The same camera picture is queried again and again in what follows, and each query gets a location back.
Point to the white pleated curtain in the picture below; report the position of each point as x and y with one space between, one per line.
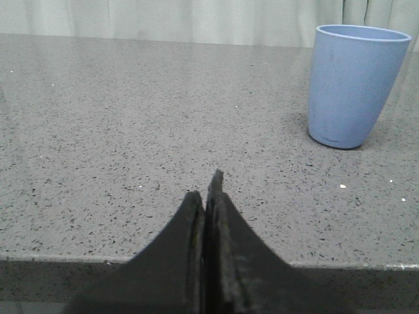
265 23

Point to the blue plastic cup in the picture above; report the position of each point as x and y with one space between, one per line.
353 72

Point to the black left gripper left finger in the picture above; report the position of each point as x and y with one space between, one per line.
165 277

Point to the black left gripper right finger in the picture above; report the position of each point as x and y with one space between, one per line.
243 275

